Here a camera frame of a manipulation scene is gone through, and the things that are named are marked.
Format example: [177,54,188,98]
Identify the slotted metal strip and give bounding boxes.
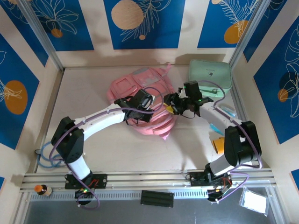
[29,190,210,202]

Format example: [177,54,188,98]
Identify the small cyan plastic item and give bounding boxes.
[209,123,224,136]

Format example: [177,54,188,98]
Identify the clear bag with white card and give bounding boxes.
[239,186,269,215]

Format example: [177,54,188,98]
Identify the blue floral wall poster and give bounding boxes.
[0,34,40,150]
[27,0,95,52]
[253,21,299,145]
[103,0,186,50]
[242,0,288,63]
[197,0,257,49]
[0,4,49,67]

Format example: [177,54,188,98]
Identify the light blue coiled cable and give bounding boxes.
[37,141,64,168]

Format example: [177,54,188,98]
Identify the brown bottle with orange cap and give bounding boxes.
[34,184,53,196]

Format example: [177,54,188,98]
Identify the light blue tissue packet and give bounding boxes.
[221,104,236,118]

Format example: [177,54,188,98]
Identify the orange tape roll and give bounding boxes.
[212,137,226,154]

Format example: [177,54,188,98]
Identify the aluminium mounting rail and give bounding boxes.
[20,169,278,194]

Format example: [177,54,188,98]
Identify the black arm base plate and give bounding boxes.
[64,174,107,189]
[189,171,233,187]

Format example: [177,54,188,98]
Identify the black ribbed block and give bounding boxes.
[140,190,175,208]

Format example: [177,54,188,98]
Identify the pink student backpack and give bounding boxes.
[107,63,179,141]

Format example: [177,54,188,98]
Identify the aluminium frame post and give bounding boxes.
[17,0,65,72]
[228,0,266,68]

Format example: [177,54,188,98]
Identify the aluminium side rail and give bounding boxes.
[231,67,263,168]

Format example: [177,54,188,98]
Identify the mint green zip case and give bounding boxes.
[188,59,233,98]

